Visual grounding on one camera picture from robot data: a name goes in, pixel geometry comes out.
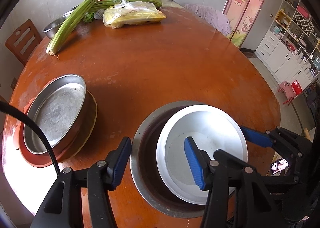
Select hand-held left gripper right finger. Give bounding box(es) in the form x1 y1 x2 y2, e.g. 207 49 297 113
184 137 287 228

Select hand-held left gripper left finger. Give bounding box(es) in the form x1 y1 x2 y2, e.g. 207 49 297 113
30 137 132 228

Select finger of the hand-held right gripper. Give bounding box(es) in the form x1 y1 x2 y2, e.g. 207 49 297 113
240 126 313 159
214 149 300 186

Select small red paper bowl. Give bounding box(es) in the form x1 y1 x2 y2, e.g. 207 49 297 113
156 111 248 205

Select stainless steel bowl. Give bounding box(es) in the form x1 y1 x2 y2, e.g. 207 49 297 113
130 101 248 218

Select yellow shell-shaped plate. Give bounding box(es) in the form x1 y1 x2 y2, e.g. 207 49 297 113
60 90 97 162

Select round metal pan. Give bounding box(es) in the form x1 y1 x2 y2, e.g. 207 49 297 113
23 74 88 155

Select orange bear-shaped plate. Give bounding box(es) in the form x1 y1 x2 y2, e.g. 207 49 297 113
14 98 87 168

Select mobile phone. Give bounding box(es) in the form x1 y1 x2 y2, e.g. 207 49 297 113
271 157 290 175

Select red stool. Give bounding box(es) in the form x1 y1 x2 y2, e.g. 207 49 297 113
284 80 303 105

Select white shelf cabinet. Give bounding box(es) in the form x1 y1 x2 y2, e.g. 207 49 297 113
255 0 320 96

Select purple jacket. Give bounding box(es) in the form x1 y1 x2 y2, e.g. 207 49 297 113
184 3 232 35

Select pink cartoon cat curtain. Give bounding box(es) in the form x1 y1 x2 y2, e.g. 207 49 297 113
223 0 273 48

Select clear plastic bag of food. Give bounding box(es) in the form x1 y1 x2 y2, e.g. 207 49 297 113
103 0 167 29

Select celery bunch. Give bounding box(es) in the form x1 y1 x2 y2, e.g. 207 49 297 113
46 0 110 56

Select steel basin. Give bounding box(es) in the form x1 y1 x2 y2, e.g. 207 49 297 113
42 15 69 39

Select brown wooden chair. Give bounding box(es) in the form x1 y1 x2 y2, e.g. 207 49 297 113
5 19 42 66

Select black cable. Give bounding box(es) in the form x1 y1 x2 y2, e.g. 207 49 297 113
0 100 60 176

